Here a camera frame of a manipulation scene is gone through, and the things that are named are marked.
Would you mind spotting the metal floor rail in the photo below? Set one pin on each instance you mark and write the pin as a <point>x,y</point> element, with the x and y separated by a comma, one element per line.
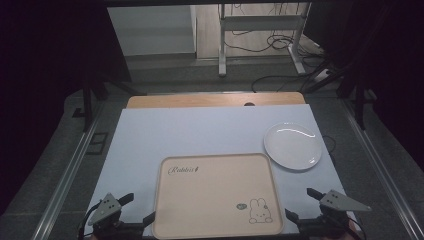
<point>380,173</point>
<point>63,180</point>

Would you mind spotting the black floor socket cover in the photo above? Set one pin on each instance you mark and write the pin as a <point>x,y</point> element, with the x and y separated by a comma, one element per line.
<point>96,143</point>

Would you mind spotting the white power strip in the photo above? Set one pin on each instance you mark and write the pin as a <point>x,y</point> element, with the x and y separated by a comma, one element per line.
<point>322,75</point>

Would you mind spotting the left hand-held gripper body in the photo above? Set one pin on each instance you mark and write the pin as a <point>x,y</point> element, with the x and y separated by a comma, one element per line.
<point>106,208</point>

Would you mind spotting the black stand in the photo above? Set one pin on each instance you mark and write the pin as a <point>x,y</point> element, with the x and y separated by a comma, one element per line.
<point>88,103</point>
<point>359,100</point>

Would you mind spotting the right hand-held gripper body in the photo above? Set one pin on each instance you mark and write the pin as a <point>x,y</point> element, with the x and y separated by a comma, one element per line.
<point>333,213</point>

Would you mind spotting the white metal desk frame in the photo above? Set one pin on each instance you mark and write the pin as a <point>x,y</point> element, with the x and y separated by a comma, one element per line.
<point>260,22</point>

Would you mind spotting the light blue table mat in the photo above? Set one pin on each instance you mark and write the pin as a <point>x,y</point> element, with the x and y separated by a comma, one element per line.
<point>200,133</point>

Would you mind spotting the beige tray with rabbit print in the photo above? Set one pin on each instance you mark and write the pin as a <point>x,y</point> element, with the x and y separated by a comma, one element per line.
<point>213,200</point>

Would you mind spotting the white round plate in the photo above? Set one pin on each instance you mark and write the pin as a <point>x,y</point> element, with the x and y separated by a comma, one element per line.
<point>293,146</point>

